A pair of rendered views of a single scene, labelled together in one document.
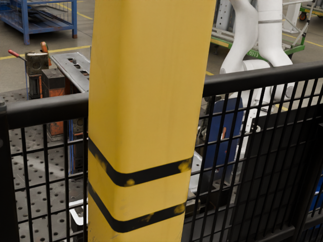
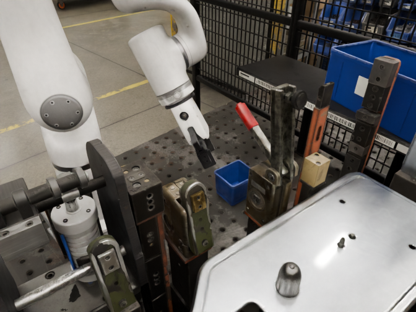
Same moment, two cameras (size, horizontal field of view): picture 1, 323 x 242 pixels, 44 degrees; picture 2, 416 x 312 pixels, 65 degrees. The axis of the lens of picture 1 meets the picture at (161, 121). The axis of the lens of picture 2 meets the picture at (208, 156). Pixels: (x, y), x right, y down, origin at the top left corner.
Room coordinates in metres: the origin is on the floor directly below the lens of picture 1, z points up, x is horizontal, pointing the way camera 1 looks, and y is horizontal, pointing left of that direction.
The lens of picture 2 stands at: (1.43, 0.29, 1.42)
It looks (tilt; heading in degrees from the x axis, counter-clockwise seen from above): 36 degrees down; 267
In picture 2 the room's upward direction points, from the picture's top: straight up
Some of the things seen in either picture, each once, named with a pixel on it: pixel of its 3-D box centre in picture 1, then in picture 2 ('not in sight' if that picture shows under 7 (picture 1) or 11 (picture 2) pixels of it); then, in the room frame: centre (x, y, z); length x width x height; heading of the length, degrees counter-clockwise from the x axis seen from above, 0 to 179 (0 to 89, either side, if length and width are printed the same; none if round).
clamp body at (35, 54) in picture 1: (38, 83); not in sight; (1.98, 0.69, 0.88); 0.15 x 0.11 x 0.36; 123
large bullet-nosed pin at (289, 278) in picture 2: not in sight; (288, 280); (1.30, 0.03, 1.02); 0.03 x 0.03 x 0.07
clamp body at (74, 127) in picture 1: (81, 141); not in sight; (1.44, 0.33, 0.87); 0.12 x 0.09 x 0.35; 123
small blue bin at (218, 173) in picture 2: not in sight; (235, 183); (1.30, -0.50, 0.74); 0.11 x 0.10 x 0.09; 33
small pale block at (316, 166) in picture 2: not in sight; (301, 226); (1.20, -0.19, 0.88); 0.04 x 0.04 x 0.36; 33
